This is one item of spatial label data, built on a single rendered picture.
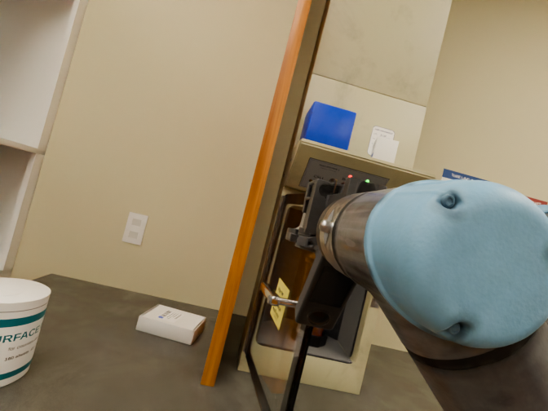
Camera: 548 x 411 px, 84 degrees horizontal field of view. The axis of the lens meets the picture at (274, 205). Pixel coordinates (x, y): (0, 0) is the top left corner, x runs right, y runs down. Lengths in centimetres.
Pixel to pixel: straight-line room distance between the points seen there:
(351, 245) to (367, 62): 75
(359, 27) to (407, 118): 27
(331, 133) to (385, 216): 55
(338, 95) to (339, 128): 16
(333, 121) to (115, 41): 97
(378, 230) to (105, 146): 123
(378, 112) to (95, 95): 102
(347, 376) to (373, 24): 91
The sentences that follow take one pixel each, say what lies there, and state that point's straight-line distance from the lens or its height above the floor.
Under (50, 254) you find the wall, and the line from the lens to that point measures 140.
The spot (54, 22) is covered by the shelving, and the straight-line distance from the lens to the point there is 154.
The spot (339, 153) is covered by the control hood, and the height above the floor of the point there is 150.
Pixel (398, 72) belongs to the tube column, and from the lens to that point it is 94.
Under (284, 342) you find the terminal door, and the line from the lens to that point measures 57.
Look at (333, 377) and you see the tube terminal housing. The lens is 90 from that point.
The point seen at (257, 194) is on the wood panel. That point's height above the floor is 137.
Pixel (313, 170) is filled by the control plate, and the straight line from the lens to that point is 72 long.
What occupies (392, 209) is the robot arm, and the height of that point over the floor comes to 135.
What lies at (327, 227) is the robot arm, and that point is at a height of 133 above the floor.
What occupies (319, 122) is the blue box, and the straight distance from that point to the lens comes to 70.
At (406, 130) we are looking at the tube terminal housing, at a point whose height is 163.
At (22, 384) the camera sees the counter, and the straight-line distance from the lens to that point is 75.
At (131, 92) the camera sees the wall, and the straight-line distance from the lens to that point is 135.
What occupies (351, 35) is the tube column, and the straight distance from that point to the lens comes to 93.
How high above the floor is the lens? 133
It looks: 2 degrees up
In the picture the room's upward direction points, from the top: 14 degrees clockwise
